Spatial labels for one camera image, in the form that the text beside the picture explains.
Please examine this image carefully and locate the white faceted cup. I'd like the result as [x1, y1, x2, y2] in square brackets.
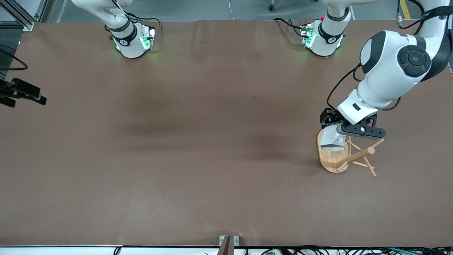
[320, 124, 349, 152]

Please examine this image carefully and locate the wooden cup rack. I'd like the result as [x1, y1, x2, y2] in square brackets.
[316, 129, 385, 177]

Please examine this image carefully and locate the brown table cover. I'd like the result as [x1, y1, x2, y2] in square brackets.
[0, 19, 453, 247]

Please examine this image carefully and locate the aluminium frame profile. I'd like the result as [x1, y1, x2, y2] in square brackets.
[0, 0, 48, 32]

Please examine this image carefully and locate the black left arm base cable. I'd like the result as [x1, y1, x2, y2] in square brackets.
[274, 18, 305, 38]

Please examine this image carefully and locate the black arm base cable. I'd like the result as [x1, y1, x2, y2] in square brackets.
[122, 12, 162, 34]
[274, 18, 305, 38]

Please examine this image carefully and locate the black cable with grey connector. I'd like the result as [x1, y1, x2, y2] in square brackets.
[396, 0, 426, 34]

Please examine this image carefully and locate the black cable bundle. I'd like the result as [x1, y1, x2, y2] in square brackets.
[260, 245, 453, 255]

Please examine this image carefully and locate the black right arm base cable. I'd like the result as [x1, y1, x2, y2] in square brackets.
[122, 12, 162, 34]

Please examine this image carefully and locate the grey metal bracket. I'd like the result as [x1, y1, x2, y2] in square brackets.
[219, 235, 240, 247]

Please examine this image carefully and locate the dark camera mount pole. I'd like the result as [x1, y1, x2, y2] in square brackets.
[217, 236, 235, 255]

